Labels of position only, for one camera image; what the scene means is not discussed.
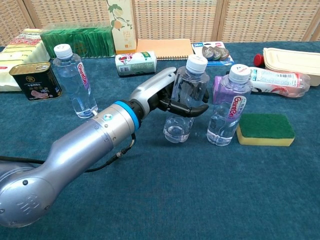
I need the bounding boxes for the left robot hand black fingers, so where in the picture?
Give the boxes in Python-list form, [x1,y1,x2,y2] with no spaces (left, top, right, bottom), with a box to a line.
[129,66,210,118]

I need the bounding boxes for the clear water bottle white cap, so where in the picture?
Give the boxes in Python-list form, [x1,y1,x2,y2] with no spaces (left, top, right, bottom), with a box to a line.
[206,63,254,147]
[162,54,210,144]
[51,43,99,120]

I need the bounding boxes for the white green drink can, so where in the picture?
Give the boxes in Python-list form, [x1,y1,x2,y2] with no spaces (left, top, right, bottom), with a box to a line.
[114,50,158,77]

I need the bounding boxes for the orange spiral notebook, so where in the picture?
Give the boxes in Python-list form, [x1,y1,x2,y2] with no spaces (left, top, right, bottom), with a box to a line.
[136,38,195,61]

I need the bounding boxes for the tall orange white carton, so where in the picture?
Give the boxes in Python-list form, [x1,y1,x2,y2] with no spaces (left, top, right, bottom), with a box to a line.
[106,0,138,56]

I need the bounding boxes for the small purple box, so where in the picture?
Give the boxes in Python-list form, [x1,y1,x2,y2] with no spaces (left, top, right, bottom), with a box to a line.
[212,75,235,105]

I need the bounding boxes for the woven wicker folding screen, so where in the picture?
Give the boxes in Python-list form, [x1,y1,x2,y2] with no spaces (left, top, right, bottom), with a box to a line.
[0,0,320,47]

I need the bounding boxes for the clear box green sachets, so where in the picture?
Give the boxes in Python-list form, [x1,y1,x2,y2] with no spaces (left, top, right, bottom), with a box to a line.
[39,21,116,60]

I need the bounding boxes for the blue tape measure blister pack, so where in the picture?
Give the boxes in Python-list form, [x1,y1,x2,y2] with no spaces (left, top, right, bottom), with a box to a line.
[191,41,235,67]

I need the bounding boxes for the blue table cloth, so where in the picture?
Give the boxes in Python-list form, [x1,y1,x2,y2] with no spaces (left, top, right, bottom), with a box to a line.
[0,41,320,240]

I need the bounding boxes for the red round object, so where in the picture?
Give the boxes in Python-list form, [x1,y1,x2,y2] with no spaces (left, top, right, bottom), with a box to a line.
[253,53,266,68]

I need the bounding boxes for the black gold luncheon meat tin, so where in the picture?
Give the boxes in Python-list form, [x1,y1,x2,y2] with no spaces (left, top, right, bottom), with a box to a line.
[8,61,63,102]

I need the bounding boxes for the green yellow scrub sponge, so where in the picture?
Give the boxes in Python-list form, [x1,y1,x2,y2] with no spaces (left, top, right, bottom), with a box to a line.
[236,113,296,147]

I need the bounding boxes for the pink white squeeze bottle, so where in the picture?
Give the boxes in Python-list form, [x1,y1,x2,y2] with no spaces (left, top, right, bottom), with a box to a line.
[248,66,312,99]

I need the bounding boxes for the yellow sponge multipack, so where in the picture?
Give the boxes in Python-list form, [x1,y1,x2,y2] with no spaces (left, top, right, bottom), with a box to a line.
[0,28,51,92]

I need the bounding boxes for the beige lidded food container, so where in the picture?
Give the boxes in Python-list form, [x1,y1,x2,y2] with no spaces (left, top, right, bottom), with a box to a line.
[262,47,320,87]

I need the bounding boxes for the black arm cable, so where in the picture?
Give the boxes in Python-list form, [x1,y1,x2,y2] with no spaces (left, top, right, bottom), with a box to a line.
[0,133,138,174]

